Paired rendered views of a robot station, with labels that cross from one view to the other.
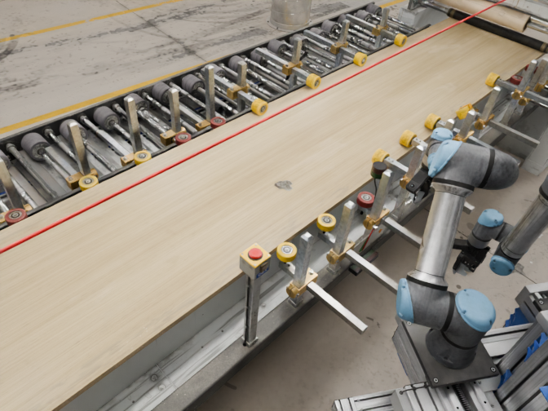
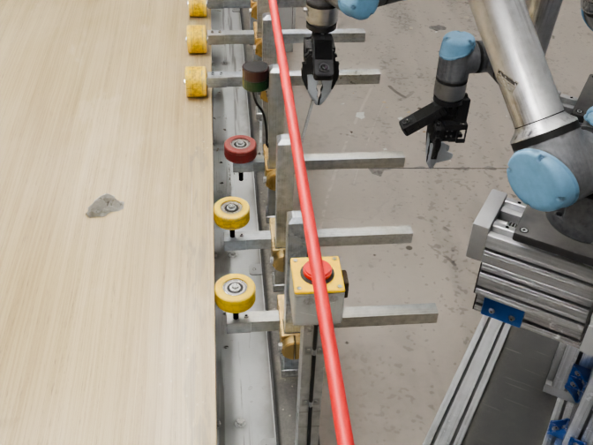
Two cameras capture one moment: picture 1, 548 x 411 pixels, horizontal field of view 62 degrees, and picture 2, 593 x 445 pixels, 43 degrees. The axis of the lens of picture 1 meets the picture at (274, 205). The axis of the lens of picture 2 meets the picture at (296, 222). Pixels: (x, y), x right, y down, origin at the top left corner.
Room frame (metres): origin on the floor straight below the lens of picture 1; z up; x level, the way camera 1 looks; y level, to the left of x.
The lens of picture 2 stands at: (0.38, 0.63, 1.95)
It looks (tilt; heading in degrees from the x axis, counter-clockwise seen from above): 40 degrees down; 312
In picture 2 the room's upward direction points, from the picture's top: 2 degrees clockwise
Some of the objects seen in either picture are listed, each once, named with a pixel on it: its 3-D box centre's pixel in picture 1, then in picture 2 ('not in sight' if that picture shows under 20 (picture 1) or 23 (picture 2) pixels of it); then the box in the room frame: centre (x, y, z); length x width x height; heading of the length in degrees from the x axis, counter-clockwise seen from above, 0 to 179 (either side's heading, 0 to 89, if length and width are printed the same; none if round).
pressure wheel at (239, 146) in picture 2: (364, 205); (240, 161); (1.54, -0.42, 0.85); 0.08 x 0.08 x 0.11
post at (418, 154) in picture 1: (407, 186); (268, 98); (1.64, -0.62, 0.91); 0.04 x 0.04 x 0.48; 49
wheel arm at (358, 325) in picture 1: (320, 294); (332, 318); (1.05, -0.22, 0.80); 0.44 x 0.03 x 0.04; 49
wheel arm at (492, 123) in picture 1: (505, 130); not in sight; (2.16, -1.23, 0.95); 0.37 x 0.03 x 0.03; 49
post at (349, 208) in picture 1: (339, 244); (283, 228); (1.27, -0.29, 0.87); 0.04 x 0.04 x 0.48; 49
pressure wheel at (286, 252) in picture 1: (285, 258); (236, 305); (1.18, -0.07, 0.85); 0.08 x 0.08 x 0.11
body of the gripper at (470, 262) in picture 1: (472, 253); (447, 116); (1.20, -0.80, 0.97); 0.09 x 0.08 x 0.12; 48
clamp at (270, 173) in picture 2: (375, 218); (273, 167); (1.47, -0.47, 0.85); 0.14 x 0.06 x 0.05; 139
